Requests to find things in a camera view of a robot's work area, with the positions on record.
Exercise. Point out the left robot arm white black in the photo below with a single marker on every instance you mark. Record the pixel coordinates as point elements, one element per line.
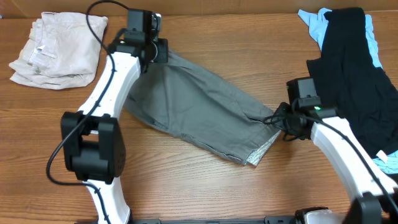
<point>93,145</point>

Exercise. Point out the grey shorts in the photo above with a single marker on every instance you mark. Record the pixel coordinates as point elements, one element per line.
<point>194,104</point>

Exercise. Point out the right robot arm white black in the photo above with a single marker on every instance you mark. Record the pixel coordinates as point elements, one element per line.
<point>372,194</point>

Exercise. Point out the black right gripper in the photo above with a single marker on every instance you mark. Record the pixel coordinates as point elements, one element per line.
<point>300,134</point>

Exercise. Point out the light blue garment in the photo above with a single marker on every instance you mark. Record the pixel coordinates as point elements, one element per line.
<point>317,25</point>

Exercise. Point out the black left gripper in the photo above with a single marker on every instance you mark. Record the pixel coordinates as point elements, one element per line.
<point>162,44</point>

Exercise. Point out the folded beige shorts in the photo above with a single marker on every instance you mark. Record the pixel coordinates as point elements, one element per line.
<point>61,52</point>

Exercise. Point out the black garment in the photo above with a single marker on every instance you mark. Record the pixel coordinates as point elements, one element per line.
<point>345,77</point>

